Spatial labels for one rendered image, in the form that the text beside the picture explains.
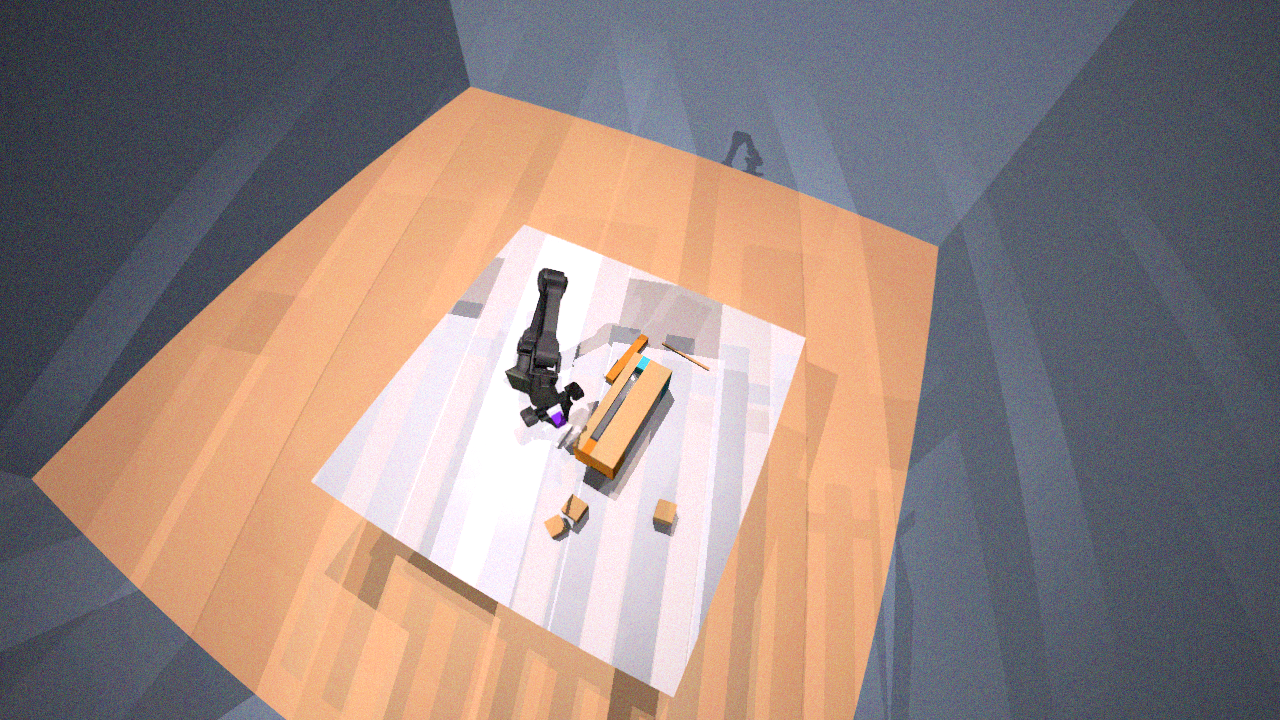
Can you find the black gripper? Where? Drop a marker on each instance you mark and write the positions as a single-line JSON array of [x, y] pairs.
[[573, 390]]

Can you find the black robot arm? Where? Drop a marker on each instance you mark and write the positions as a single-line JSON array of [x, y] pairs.
[[538, 347]]

